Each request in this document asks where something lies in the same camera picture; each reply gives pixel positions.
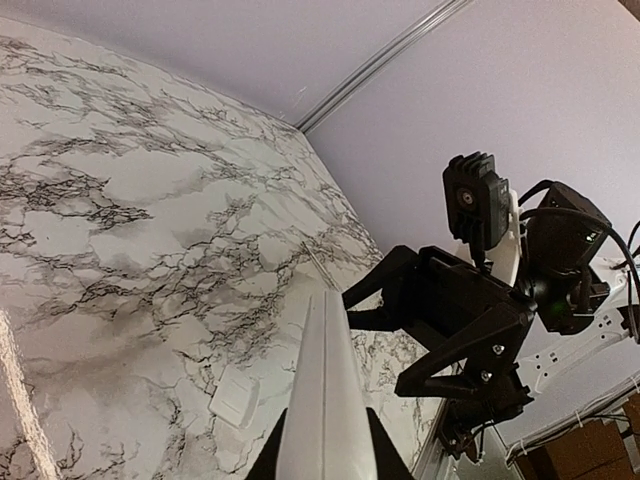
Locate white remote control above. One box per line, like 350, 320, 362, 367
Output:
276, 290, 378, 479

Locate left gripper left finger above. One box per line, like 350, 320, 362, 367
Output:
252, 408, 288, 480

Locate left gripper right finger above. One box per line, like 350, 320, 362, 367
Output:
366, 407, 414, 480

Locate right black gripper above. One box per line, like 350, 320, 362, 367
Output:
342, 245, 536, 458

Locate right aluminium frame post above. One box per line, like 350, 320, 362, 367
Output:
295, 0, 472, 135

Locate white battery cover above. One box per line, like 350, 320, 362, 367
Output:
209, 365, 260, 429

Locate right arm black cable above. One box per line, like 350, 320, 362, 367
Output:
519, 179, 640, 346

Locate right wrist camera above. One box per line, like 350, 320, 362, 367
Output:
441, 152, 529, 281

